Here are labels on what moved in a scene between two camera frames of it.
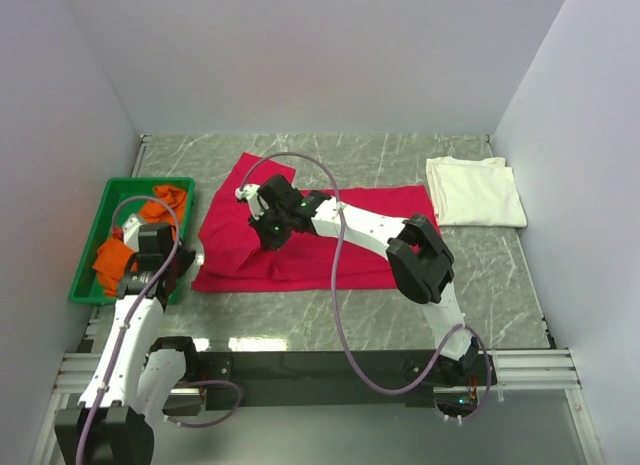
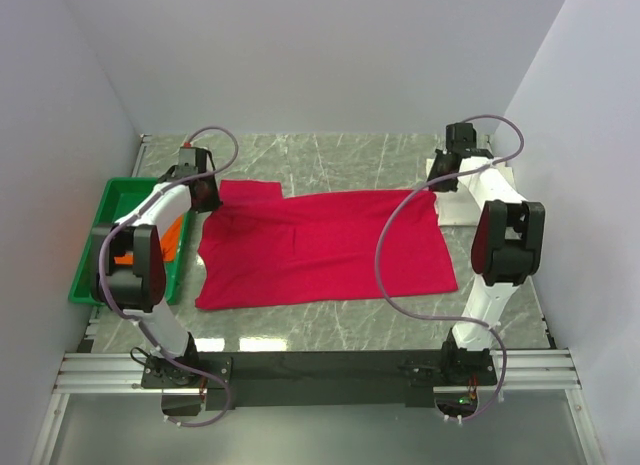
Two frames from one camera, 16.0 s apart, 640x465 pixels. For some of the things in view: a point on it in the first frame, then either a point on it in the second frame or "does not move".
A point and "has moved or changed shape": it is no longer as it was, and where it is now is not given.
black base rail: [256, 380] does not move
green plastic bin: [87, 284] does not move
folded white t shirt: [475, 192] does not move
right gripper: [257, 221] → [443, 186]
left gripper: [186, 258] → [214, 202]
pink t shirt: [316, 258] has moved or changed shape
